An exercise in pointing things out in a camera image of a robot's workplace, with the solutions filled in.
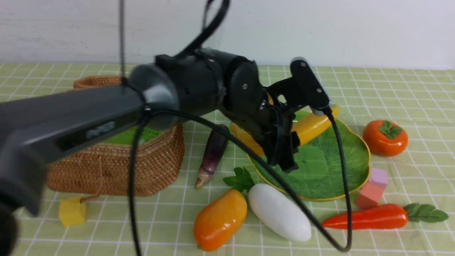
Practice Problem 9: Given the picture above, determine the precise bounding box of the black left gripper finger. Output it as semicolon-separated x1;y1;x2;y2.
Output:
263;135;285;166
279;132;300;174

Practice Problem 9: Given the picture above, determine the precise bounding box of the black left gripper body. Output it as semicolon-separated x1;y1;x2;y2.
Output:
222;59;303;149

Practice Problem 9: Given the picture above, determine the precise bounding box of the yellow toy banana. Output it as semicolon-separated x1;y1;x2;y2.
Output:
230;110;331;157

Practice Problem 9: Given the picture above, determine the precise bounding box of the purple toy eggplant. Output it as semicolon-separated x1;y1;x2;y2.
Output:
195;130;229;190

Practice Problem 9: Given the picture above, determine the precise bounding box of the white toy radish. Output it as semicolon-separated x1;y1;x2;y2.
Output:
223;167;312;242

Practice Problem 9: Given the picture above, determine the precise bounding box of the orange toy persimmon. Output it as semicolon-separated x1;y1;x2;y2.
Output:
362;119;408;157

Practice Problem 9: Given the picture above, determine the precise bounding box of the orange toy mango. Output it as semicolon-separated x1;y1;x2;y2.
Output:
192;189;248;252

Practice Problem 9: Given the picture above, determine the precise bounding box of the orange toy carrot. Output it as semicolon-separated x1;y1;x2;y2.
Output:
322;203;449;230

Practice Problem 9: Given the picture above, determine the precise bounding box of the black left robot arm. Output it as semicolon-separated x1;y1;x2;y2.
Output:
1;48;298;256

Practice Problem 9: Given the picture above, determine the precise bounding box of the green leaf-shaped plate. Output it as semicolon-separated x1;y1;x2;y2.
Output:
247;110;371;202

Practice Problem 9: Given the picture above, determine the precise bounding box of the pink foam cube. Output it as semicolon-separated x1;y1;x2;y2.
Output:
369;167;388;190

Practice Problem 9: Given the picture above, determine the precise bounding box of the red foam cube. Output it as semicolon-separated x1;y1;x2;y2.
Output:
355;182;385;209

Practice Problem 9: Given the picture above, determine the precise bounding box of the green checkered tablecloth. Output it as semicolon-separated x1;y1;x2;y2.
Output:
13;67;455;256

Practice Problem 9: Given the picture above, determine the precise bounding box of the wicker basket lid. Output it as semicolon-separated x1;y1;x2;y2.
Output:
73;75;121;90

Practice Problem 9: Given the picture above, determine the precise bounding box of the woven wicker basket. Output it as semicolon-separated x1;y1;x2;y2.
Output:
46;125;185;197

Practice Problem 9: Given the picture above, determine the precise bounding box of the yellow foam cube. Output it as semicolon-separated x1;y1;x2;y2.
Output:
58;196;87;228

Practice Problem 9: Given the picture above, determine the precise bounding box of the black camera cable left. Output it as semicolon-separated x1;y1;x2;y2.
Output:
128;107;353;256

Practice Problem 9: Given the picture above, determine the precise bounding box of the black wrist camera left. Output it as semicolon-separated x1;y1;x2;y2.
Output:
290;57;331;116

